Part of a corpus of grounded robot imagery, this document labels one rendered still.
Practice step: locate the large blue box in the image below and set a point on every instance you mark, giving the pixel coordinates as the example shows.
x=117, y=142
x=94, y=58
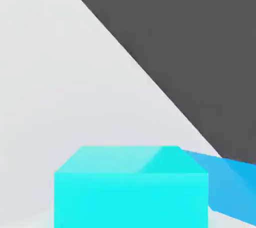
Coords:
x=232, y=188

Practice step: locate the small cyan cube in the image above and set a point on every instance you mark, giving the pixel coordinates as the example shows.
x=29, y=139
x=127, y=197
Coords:
x=131, y=196

